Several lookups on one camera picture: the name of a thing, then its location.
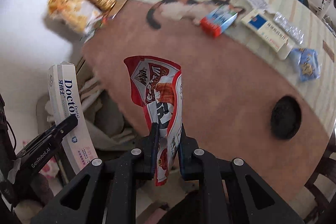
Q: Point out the black round plastic lid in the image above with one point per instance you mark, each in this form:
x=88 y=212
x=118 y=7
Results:
x=286 y=118

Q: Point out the grey upholstered chair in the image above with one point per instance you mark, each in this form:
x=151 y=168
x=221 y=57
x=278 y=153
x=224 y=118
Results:
x=107 y=127

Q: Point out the red white snack wrapper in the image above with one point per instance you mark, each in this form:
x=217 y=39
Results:
x=156 y=86

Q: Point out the yellow snack bag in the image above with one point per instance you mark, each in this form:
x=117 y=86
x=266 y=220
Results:
x=79 y=15

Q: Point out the white blue medicine box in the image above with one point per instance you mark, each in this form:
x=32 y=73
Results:
x=269 y=33

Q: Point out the light blue cartoon packet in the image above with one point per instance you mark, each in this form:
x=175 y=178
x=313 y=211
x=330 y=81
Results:
x=305 y=63

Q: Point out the silver blister pill pack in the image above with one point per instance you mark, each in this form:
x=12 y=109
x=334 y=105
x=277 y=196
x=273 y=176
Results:
x=295 y=33

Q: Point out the white pink toothpaste box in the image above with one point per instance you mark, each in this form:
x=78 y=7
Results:
x=65 y=101

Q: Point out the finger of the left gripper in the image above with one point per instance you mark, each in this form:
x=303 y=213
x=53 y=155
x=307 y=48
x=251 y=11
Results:
x=56 y=132

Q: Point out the blue red small carton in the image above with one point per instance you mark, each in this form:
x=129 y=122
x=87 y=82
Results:
x=218 y=20

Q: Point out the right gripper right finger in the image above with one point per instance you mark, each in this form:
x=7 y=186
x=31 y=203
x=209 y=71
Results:
x=188 y=165

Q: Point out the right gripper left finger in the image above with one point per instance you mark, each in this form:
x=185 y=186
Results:
x=150 y=145

